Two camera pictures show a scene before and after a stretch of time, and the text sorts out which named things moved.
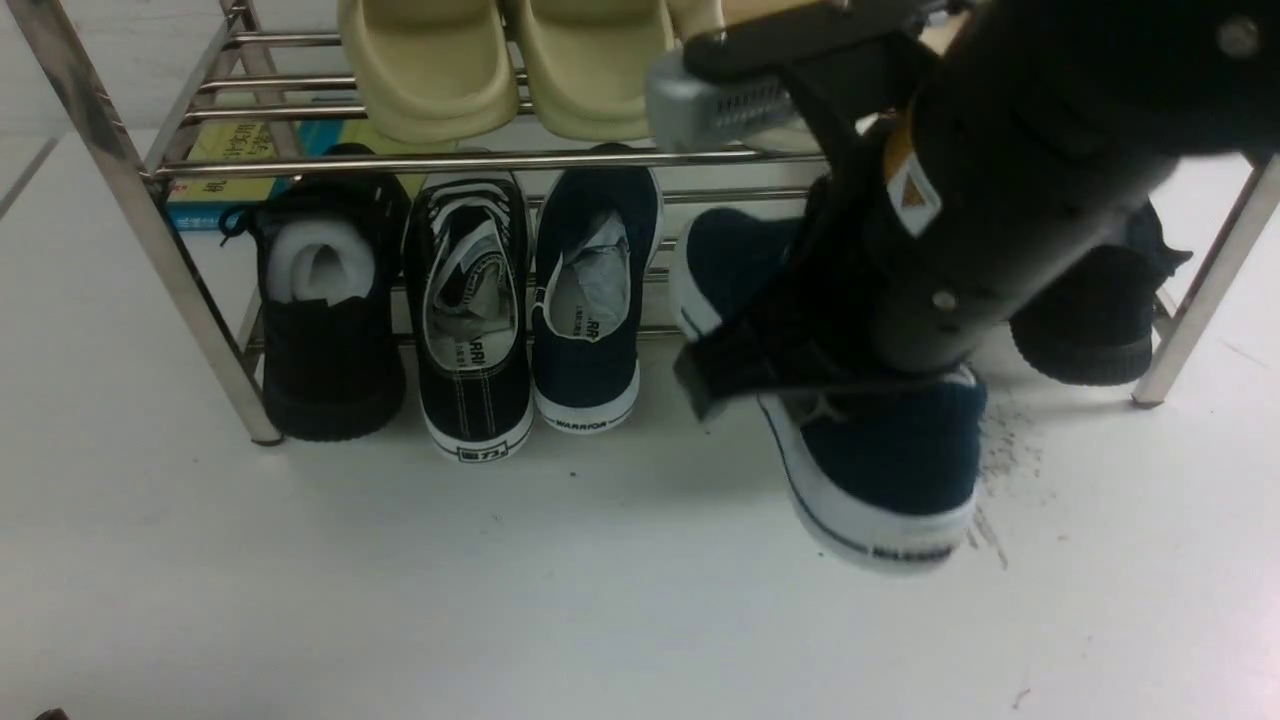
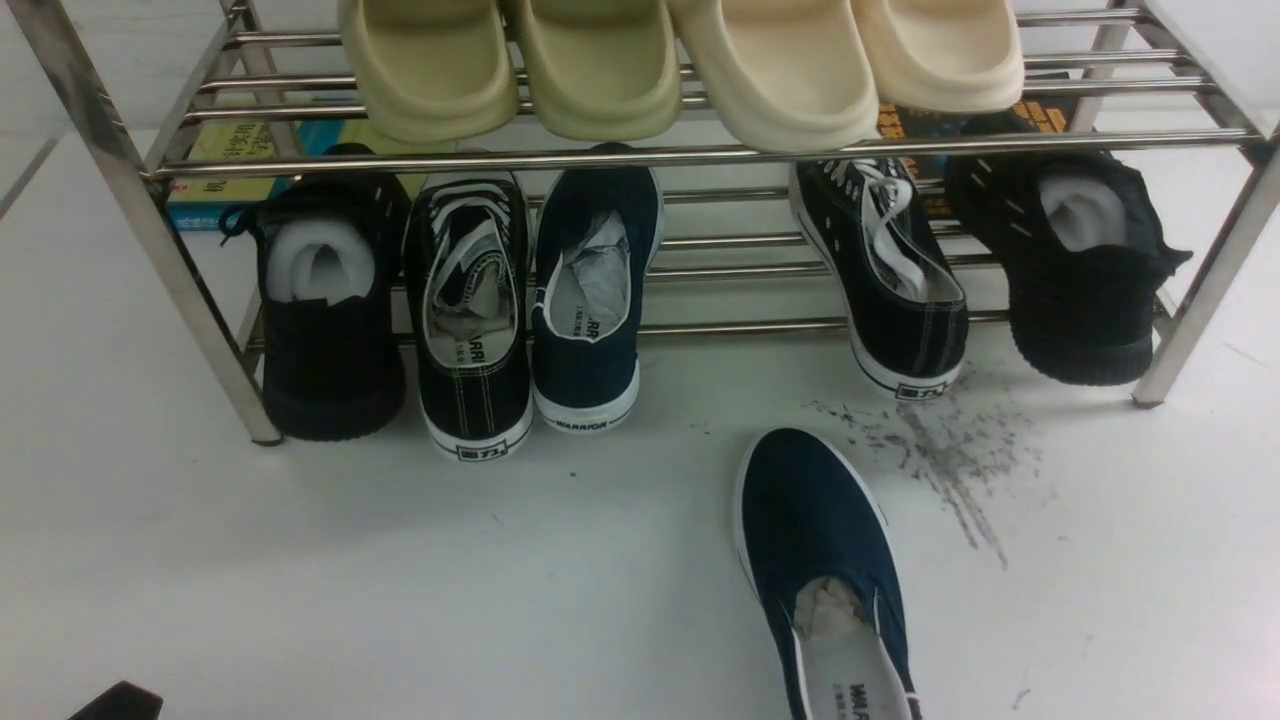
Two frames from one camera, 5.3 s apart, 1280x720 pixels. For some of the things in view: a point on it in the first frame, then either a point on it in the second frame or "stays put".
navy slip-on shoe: (880, 468) → (811, 531)
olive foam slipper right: (589, 60) stays put
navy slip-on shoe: (597, 240) stays put
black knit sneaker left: (330, 256) stays put
